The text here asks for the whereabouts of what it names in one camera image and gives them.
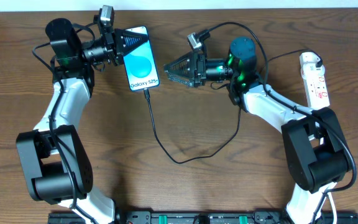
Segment white USB charger plug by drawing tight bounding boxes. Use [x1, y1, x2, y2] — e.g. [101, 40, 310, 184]
[300, 51, 323, 72]

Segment black charger cable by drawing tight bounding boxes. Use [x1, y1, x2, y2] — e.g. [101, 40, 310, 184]
[143, 49, 324, 165]

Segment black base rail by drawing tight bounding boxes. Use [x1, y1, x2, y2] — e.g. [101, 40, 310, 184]
[47, 211, 358, 224]

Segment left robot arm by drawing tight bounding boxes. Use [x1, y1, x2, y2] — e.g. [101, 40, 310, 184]
[16, 15, 159, 223]

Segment white power strip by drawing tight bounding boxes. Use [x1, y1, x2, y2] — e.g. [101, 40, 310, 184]
[301, 63, 330, 110]

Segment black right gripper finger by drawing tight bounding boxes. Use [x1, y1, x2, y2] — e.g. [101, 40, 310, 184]
[163, 52, 193, 75]
[166, 72, 195, 87]

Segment blue smartphone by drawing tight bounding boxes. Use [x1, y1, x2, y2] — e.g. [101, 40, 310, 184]
[123, 26, 160, 91]

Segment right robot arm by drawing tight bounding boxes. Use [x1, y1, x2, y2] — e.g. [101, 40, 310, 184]
[164, 35, 357, 223]

